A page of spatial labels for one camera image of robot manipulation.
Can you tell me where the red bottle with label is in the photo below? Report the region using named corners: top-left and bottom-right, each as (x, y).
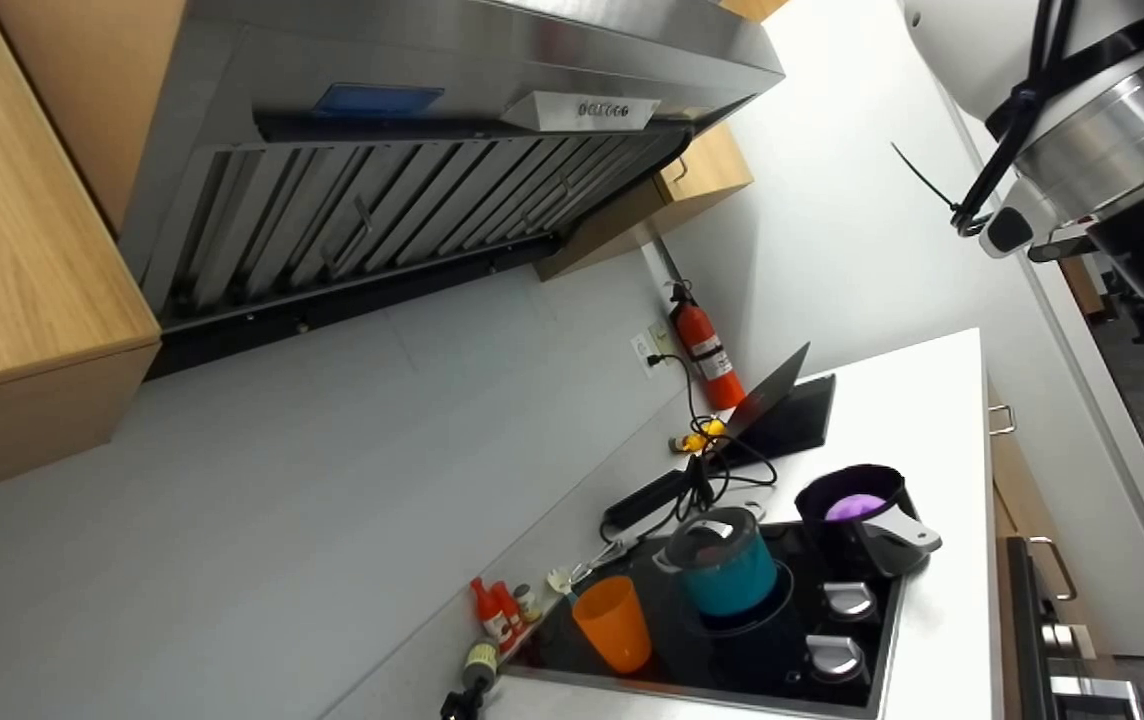
top-left (468, 577), bottom-right (534, 656)

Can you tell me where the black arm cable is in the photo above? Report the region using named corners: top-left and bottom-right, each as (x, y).
top-left (889, 0), bottom-right (1096, 255)

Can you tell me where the dark glass bottle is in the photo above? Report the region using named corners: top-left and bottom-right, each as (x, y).
top-left (436, 635), bottom-right (505, 720)

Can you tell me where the small wooden wall cabinet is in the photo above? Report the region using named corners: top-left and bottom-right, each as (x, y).
top-left (530, 120), bottom-right (757, 283)

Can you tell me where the black glass cooktop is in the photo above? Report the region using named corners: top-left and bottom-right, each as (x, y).
top-left (514, 514), bottom-right (908, 712)

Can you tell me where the black built-in oven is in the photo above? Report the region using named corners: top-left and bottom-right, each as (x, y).
top-left (1005, 531), bottom-right (1144, 720)

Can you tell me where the silver round cooktop knob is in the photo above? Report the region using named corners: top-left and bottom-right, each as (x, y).
top-left (798, 631), bottom-right (868, 687)
top-left (819, 577), bottom-right (885, 629)

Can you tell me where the red fire extinguisher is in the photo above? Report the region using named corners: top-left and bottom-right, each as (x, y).
top-left (668, 283), bottom-right (751, 415)

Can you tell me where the white wall outlet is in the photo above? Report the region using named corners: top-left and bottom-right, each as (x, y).
top-left (630, 327), bottom-right (677, 372)

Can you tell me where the small beige jar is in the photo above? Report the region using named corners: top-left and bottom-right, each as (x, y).
top-left (543, 564), bottom-right (586, 603)

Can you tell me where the black coiled cable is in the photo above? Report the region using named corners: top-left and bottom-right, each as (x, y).
top-left (668, 442), bottom-right (785, 520)

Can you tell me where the orange plastic cup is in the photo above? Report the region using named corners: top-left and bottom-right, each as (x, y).
top-left (568, 573), bottom-right (654, 676)

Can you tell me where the black pot with handle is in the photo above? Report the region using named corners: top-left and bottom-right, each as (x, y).
top-left (791, 459), bottom-right (945, 578)

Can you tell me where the blue pot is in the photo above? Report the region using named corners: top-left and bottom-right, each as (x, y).
top-left (646, 514), bottom-right (785, 623)

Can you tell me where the yellow plug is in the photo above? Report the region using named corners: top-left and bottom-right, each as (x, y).
top-left (670, 415), bottom-right (725, 459)

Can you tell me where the wooden base cabinet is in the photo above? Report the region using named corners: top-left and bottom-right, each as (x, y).
top-left (985, 395), bottom-right (1114, 720)

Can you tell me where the stainless steel range hood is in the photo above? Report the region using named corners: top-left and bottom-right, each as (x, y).
top-left (114, 0), bottom-right (787, 382)

